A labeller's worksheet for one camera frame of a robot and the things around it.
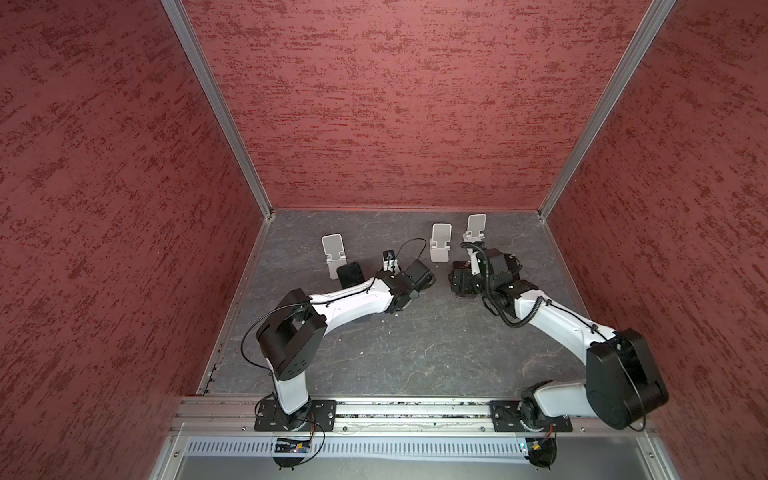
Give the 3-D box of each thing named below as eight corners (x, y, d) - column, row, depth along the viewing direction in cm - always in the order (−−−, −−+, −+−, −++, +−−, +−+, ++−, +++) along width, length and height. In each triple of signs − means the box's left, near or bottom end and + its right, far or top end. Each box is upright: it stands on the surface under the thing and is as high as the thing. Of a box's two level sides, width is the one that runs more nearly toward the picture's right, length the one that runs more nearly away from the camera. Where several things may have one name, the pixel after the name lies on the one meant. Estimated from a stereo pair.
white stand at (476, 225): (463, 243, 114) (470, 222, 104) (462, 236, 116) (468, 214, 107) (480, 243, 114) (488, 222, 104) (478, 236, 116) (486, 214, 107)
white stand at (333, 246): (324, 278, 103) (317, 258, 94) (328, 255, 110) (322, 234, 100) (344, 278, 103) (340, 258, 94) (347, 255, 110) (343, 234, 100)
